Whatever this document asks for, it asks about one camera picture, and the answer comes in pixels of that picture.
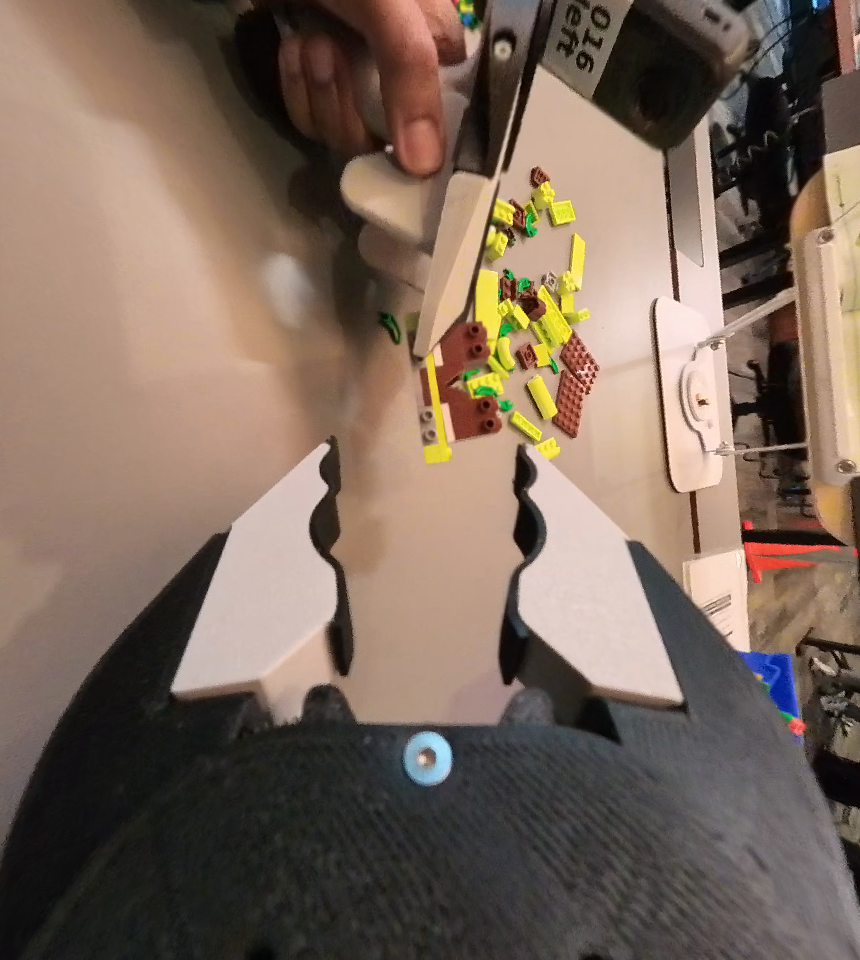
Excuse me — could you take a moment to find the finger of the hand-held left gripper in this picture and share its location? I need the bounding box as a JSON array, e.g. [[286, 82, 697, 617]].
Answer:
[[409, 171, 507, 363]]

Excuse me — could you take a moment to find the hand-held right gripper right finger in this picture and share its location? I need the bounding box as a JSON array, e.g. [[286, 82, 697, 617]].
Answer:
[[499, 444, 687, 727]]

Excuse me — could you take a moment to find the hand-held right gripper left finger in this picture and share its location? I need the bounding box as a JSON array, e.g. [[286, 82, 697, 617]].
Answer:
[[171, 436, 356, 721]]

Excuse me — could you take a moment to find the yellow and brown lego assembly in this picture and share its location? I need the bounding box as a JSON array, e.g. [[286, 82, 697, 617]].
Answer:
[[418, 351, 455, 468]]

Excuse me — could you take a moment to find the person's left hand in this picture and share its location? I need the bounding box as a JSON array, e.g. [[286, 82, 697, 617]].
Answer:
[[276, 0, 470, 181]]

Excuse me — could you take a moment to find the printed paper sheet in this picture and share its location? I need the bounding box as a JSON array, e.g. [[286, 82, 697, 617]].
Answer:
[[682, 547, 751, 655]]

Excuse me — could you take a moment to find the pile of toy bricks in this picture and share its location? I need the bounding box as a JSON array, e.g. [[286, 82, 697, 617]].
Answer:
[[376, 166, 603, 460]]

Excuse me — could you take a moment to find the blue labelled plastic bin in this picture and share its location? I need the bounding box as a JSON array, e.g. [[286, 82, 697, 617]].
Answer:
[[737, 649, 807, 745]]

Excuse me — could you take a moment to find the red plastic crate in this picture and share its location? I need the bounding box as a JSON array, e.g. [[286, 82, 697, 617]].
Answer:
[[742, 519, 860, 586]]

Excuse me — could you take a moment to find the white book stand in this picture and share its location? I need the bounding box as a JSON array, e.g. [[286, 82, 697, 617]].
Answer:
[[649, 161, 860, 543]]

